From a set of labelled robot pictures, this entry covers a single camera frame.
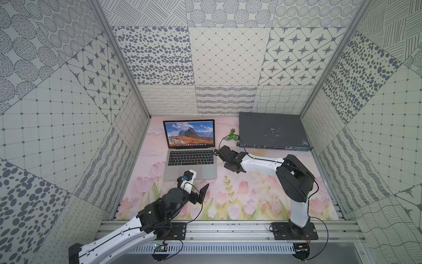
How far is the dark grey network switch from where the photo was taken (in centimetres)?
103

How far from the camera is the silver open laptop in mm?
947

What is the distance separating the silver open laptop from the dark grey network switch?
0.71 feet
